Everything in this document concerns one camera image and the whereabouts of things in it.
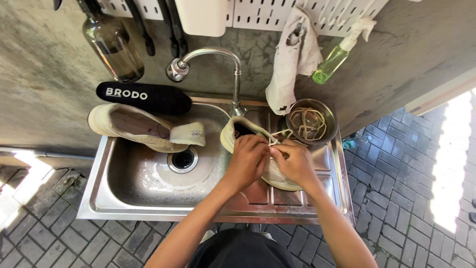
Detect black tongs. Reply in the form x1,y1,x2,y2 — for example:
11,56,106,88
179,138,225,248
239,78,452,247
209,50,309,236
158,0,189,59

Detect green spray bottle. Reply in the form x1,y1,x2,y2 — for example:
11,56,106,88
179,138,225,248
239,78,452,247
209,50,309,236
312,17,377,85

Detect black shoe insole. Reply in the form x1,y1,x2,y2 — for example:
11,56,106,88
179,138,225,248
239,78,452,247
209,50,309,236
96,81,193,115

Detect dirty white cloth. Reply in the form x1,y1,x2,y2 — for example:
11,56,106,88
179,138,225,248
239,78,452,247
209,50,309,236
265,6,324,116

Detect stainless steel sink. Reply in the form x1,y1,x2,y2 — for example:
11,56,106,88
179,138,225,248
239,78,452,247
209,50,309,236
76,97,356,226

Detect person's black shirt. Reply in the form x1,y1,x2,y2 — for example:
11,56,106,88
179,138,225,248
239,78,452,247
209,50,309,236
187,228,297,268

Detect sink drain strainer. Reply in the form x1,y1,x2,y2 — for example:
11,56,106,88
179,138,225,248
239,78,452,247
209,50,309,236
167,145,199,174

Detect cream sneaker without laces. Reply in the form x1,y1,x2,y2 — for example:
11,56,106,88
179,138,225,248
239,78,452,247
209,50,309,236
88,103,207,154

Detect chrome flexible faucet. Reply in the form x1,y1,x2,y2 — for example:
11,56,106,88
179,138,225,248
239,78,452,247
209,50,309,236
165,46,247,117

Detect black brush handle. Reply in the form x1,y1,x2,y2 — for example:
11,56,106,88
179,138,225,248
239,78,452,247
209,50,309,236
124,0,156,57

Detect white pegboard rack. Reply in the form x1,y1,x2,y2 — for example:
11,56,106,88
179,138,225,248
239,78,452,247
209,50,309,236
97,0,390,38

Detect cream shoelace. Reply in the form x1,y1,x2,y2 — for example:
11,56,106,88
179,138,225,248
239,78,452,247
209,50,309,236
289,107,328,141
267,129,294,148

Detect coiled cream shoelace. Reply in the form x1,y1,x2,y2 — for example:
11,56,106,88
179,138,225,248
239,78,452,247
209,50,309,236
289,107,328,141

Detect cream sneaker with laces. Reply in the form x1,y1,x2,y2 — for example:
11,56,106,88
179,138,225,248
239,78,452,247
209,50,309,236
220,116,308,192

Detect brown glass bottle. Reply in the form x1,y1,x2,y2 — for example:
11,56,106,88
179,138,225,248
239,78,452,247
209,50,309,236
76,0,145,83

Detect person's left hand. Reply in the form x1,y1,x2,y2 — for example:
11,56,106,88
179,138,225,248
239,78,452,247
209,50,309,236
222,135,271,191

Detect person's right hand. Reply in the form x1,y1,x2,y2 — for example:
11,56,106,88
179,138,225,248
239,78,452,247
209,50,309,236
269,138,317,188

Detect small steel bowl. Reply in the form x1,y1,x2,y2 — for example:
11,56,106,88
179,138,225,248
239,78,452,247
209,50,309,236
286,98,338,145

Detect white plastic container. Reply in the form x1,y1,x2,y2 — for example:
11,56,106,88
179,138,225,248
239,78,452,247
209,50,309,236
174,0,228,38

